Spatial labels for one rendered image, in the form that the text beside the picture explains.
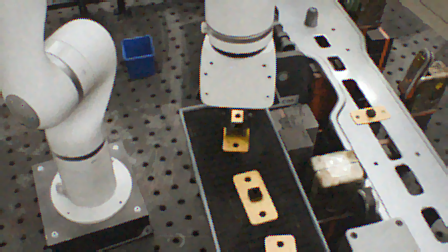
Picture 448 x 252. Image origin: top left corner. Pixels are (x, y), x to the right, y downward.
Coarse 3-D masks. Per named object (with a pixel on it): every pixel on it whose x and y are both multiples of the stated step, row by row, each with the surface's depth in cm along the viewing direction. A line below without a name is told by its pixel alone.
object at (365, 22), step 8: (360, 0) 124; (368, 0) 124; (376, 0) 125; (384, 0) 125; (360, 8) 125; (368, 8) 126; (376, 8) 127; (352, 16) 130; (360, 16) 127; (368, 16) 128; (376, 16) 129; (360, 24) 130; (368, 24) 131; (376, 24) 131
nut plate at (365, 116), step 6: (366, 108) 98; (372, 108) 97; (378, 108) 98; (384, 108) 98; (354, 114) 97; (360, 114) 97; (366, 114) 97; (372, 114) 96; (378, 114) 97; (384, 114) 97; (354, 120) 96; (360, 120) 96; (366, 120) 96; (372, 120) 96; (378, 120) 96
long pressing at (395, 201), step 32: (288, 0) 127; (320, 0) 127; (288, 32) 116; (320, 32) 117; (352, 32) 117; (320, 64) 108; (352, 64) 108; (384, 96) 101; (352, 128) 94; (416, 128) 95; (384, 160) 89; (416, 160) 89; (384, 192) 84; (416, 224) 79
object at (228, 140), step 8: (232, 112) 75; (240, 112) 75; (232, 120) 74; (240, 120) 74; (224, 128) 72; (232, 128) 71; (240, 128) 71; (248, 128) 72; (224, 136) 71; (232, 136) 71; (240, 136) 71; (248, 136) 71; (224, 144) 70; (232, 144) 70; (240, 144) 70; (248, 144) 70
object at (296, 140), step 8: (288, 128) 81; (296, 128) 81; (304, 128) 81; (280, 136) 81; (288, 136) 80; (296, 136) 80; (304, 136) 80; (288, 144) 79; (296, 144) 79; (304, 144) 79; (312, 144) 79; (288, 152) 79; (296, 152) 79; (304, 152) 80; (296, 160) 81; (304, 160) 81; (296, 168) 83; (304, 168) 84
